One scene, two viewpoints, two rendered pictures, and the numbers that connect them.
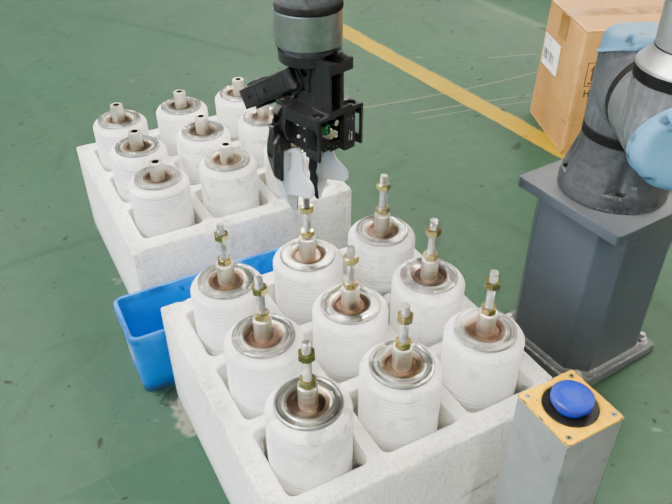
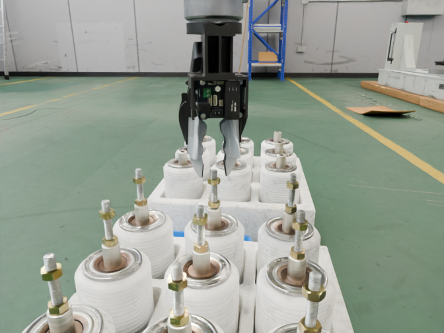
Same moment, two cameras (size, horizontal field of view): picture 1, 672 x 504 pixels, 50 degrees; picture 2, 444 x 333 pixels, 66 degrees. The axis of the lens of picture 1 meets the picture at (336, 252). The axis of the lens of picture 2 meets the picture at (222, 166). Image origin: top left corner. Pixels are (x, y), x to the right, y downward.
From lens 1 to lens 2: 0.56 m
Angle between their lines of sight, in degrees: 35
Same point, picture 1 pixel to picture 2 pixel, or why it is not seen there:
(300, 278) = (191, 238)
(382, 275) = not seen: hidden behind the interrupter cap
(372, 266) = (266, 256)
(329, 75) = (205, 34)
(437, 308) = (283, 310)
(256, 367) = (80, 283)
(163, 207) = (174, 180)
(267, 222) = (242, 213)
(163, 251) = (164, 208)
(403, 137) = (409, 211)
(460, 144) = not seen: outside the picture
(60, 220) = not seen: hidden behind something
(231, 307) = (125, 238)
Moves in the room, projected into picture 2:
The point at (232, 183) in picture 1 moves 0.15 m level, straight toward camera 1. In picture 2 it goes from (224, 178) to (191, 203)
